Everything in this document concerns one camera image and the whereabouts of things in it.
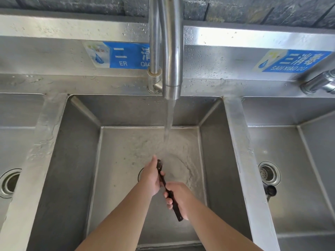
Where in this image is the round steel drain strainer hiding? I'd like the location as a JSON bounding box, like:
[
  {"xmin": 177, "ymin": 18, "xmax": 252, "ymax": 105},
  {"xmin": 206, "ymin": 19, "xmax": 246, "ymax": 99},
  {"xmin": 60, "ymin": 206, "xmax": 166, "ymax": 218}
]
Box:
[{"xmin": 258, "ymin": 161, "xmax": 281, "ymax": 186}]

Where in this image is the stainless steel faucet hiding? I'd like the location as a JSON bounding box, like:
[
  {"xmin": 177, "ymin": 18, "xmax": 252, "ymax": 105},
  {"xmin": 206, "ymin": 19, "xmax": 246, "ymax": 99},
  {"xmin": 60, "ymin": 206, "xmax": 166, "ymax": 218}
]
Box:
[{"xmin": 147, "ymin": 0, "xmax": 184, "ymax": 101}]

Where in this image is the blue white sink label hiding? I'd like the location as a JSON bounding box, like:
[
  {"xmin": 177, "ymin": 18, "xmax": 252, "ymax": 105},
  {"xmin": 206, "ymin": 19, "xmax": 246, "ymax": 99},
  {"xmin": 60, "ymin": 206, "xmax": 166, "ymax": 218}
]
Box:
[
  {"xmin": 83, "ymin": 41, "xmax": 152, "ymax": 69},
  {"xmin": 252, "ymin": 49, "xmax": 333, "ymax": 73}
]

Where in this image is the stainless steel triple sink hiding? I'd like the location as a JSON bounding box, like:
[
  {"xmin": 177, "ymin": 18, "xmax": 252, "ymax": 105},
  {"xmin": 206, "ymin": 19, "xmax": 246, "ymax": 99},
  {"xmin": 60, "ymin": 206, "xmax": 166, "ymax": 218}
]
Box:
[{"xmin": 0, "ymin": 14, "xmax": 335, "ymax": 251}]

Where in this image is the person's right hand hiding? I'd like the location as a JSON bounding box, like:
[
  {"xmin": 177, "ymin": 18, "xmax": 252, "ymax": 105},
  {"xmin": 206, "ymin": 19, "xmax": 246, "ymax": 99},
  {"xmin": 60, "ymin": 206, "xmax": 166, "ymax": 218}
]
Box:
[{"xmin": 164, "ymin": 181, "xmax": 196, "ymax": 220}]

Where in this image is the dark wooden spoon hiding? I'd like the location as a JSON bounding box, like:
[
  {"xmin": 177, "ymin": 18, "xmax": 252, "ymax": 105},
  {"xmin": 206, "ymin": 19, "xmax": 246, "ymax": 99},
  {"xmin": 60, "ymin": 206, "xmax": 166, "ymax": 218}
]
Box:
[{"xmin": 156, "ymin": 159, "xmax": 184, "ymax": 222}]

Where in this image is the steel faucet handle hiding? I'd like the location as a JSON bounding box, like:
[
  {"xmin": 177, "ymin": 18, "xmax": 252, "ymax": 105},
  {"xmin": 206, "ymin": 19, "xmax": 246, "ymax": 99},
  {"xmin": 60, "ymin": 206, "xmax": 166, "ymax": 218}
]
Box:
[{"xmin": 300, "ymin": 69, "xmax": 335, "ymax": 96}]

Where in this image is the black drain stopper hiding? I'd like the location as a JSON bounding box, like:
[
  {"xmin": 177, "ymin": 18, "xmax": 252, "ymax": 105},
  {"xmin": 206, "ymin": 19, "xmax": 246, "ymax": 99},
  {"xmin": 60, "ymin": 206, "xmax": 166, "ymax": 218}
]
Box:
[{"xmin": 265, "ymin": 185, "xmax": 277, "ymax": 203}]

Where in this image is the person's left hand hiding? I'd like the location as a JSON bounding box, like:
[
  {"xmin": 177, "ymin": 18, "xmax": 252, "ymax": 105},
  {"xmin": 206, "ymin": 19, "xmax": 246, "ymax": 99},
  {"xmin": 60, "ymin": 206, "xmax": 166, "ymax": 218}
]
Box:
[{"xmin": 140, "ymin": 155, "xmax": 166, "ymax": 197}]

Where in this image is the person's left forearm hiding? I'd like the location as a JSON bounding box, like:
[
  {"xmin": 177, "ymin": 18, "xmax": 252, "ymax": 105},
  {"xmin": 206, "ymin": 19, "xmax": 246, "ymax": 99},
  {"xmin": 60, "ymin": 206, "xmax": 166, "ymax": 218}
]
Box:
[{"xmin": 75, "ymin": 180, "xmax": 153, "ymax": 251}]

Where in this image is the person's right forearm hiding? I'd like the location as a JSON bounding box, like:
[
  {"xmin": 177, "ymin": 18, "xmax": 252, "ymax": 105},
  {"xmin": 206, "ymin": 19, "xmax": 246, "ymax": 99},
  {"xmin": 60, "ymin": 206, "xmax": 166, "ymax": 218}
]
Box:
[{"xmin": 183, "ymin": 195, "xmax": 263, "ymax": 251}]

